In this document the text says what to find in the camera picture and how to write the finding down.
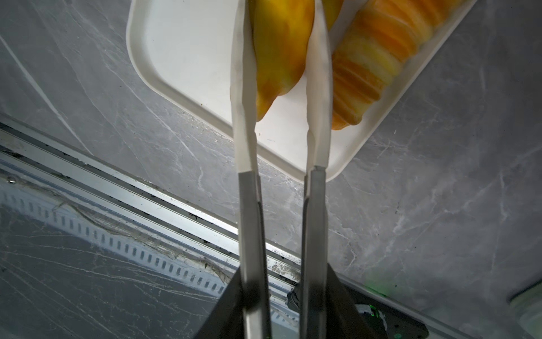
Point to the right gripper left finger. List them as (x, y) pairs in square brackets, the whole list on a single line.
[(226, 320)]

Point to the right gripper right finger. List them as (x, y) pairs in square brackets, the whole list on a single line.
[(343, 320)]

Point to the metal tongs white tips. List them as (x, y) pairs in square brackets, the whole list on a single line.
[(253, 270)]

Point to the long twisted bread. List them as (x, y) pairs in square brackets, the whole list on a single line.
[(382, 37)]

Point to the yellow croissant bread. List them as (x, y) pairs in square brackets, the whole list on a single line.
[(281, 32)]

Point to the pale green object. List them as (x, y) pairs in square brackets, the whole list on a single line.
[(526, 306)]

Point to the white rectangular tray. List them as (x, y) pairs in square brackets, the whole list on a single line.
[(182, 51)]

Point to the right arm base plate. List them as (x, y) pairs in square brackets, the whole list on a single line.
[(387, 321)]

